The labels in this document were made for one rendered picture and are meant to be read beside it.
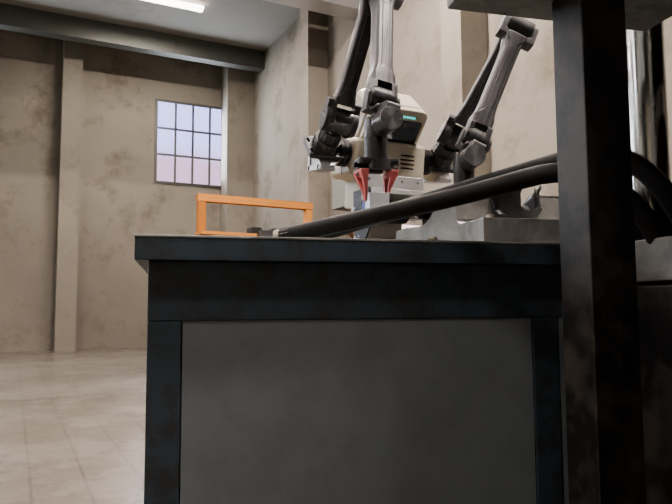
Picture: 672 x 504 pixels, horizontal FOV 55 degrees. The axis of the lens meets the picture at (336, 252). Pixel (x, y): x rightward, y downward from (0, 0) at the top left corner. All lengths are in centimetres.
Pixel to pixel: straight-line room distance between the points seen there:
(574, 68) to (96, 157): 1100
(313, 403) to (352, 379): 7
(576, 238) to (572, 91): 17
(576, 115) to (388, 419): 55
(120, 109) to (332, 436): 1102
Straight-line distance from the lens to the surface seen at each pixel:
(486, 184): 103
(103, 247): 1140
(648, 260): 99
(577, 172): 80
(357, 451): 106
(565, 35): 86
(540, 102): 563
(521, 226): 129
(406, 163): 210
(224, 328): 100
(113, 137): 1173
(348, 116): 190
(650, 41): 114
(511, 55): 194
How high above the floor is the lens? 69
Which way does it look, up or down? 5 degrees up
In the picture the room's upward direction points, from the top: straight up
